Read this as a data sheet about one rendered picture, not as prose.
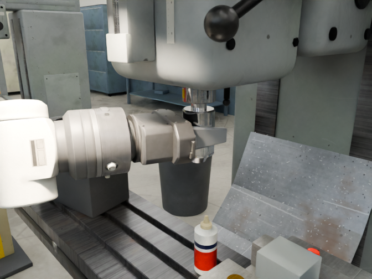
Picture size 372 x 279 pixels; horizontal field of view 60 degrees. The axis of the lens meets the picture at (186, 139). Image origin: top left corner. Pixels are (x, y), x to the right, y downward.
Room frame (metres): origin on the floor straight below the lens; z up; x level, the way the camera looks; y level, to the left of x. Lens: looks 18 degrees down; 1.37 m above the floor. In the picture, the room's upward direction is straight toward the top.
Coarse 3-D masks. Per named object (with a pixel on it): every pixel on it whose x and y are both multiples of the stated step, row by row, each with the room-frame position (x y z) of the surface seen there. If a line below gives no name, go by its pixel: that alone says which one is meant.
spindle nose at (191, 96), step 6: (186, 90) 0.44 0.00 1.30; (192, 90) 0.43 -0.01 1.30; (198, 90) 0.43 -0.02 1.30; (204, 90) 0.43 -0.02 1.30; (210, 90) 0.43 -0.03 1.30; (186, 96) 0.44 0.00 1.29; (192, 96) 0.43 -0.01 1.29; (198, 96) 0.43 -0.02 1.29; (204, 96) 0.43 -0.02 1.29; (210, 96) 0.43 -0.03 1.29; (186, 102) 0.44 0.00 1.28; (192, 102) 0.43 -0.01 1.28; (198, 102) 0.43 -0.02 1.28; (204, 102) 0.43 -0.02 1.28; (210, 102) 0.43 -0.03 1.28
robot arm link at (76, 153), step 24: (24, 120) 0.35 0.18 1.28; (48, 120) 0.36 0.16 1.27; (72, 120) 0.36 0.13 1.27; (0, 144) 0.34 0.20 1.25; (24, 144) 0.34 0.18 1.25; (48, 144) 0.35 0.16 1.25; (72, 144) 0.35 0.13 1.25; (0, 168) 0.33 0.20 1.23; (24, 168) 0.33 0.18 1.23; (48, 168) 0.34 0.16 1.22; (72, 168) 0.35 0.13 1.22; (96, 168) 0.36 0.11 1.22; (0, 192) 0.32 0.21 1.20; (24, 192) 0.32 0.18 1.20; (48, 192) 0.34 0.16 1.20
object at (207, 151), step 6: (192, 120) 0.43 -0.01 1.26; (198, 120) 0.43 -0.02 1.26; (204, 120) 0.43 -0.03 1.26; (210, 120) 0.43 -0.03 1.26; (198, 126) 0.43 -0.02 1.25; (204, 126) 0.43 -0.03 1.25; (210, 126) 0.43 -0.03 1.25; (198, 150) 0.43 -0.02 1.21; (204, 150) 0.43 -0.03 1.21; (210, 150) 0.44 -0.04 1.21; (198, 156) 0.43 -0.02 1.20; (204, 156) 0.43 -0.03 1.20
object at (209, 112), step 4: (184, 108) 0.45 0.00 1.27; (188, 108) 0.45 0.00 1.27; (208, 108) 0.45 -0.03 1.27; (212, 108) 0.45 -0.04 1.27; (184, 112) 0.44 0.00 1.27; (188, 112) 0.43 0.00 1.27; (192, 112) 0.43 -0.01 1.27; (196, 112) 0.43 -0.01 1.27; (200, 112) 0.43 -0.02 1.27; (204, 112) 0.43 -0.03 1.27; (208, 112) 0.43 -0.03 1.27; (212, 112) 0.44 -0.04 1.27; (184, 116) 0.44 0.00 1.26; (188, 116) 0.43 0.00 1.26; (192, 116) 0.43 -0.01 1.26; (196, 116) 0.43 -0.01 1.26; (200, 116) 0.43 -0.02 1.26; (204, 116) 0.43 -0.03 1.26; (208, 116) 0.43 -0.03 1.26; (212, 116) 0.44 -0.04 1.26
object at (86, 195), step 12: (60, 180) 0.71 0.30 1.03; (72, 180) 0.68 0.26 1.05; (84, 180) 0.66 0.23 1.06; (96, 180) 0.67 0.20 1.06; (108, 180) 0.69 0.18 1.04; (120, 180) 0.72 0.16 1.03; (60, 192) 0.72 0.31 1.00; (72, 192) 0.69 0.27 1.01; (84, 192) 0.66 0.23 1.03; (96, 192) 0.66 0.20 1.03; (108, 192) 0.69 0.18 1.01; (120, 192) 0.72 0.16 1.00; (72, 204) 0.69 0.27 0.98; (84, 204) 0.66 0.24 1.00; (96, 204) 0.66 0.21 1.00; (108, 204) 0.69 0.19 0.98
